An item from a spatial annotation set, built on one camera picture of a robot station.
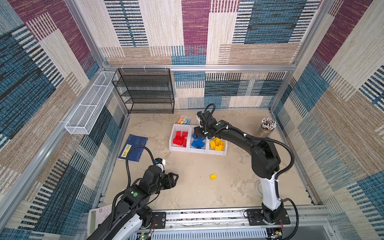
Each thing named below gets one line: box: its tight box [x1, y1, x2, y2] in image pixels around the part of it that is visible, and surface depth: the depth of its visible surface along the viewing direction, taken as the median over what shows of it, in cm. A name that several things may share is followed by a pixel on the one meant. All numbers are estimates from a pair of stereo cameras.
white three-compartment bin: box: [168, 123, 228, 156], surface depth 98 cm
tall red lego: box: [173, 135, 185, 146], surface depth 101 cm
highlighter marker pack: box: [177, 114, 192, 125], surface depth 114 cm
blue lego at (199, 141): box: [195, 137, 206, 144], surface depth 101 cm
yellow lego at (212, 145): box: [210, 140, 216, 150], surface depth 98 cm
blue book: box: [118, 134, 149, 163], surface depth 101 cm
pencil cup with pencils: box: [256, 117, 277, 138], surface depth 91 cm
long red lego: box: [172, 138, 184, 146], surface depth 101 cm
